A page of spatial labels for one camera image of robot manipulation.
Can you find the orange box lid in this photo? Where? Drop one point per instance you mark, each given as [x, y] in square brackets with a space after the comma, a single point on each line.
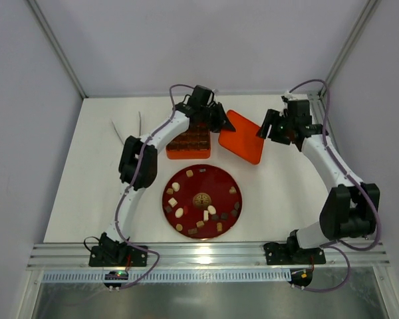
[243, 142]

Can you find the white square chocolate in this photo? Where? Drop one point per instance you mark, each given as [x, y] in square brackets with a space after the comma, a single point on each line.
[172, 202]

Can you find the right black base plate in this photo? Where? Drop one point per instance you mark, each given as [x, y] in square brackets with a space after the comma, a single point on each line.
[288, 254]

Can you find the white rounded triangle chocolate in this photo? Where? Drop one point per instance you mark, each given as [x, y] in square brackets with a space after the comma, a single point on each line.
[176, 186]

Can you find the white swirl round chocolate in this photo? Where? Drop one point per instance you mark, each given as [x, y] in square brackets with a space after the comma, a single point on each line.
[211, 209]

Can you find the white swirl oval chocolate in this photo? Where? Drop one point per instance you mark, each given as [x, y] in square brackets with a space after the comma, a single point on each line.
[179, 212]

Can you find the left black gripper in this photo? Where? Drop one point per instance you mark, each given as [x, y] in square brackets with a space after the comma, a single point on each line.
[213, 113]

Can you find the brown marbled bar chocolate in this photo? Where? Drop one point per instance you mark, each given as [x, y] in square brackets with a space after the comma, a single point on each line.
[192, 231]

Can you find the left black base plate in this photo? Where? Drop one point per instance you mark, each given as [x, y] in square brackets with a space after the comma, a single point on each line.
[124, 255]

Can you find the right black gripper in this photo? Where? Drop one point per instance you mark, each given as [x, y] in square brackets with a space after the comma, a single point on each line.
[274, 124]

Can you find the orange chocolate box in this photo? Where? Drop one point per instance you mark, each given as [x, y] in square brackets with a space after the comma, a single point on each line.
[193, 144]

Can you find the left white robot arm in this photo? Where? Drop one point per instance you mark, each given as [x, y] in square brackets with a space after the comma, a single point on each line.
[138, 169]

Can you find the slotted cable duct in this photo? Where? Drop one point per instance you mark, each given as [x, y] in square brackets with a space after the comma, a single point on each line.
[168, 276]

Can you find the round red tray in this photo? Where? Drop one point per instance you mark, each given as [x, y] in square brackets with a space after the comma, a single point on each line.
[208, 186]

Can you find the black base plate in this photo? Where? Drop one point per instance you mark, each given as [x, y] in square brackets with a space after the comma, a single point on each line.
[288, 254]
[124, 255]

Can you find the tan heart chocolate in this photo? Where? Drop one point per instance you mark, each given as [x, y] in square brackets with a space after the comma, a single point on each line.
[232, 190]

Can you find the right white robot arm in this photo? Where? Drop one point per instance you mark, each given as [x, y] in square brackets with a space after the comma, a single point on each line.
[351, 207]

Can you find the aluminium rail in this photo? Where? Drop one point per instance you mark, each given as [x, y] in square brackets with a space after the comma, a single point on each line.
[197, 255]

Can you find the white block chocolate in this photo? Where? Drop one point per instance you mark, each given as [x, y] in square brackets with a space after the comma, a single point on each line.
[205, 215]

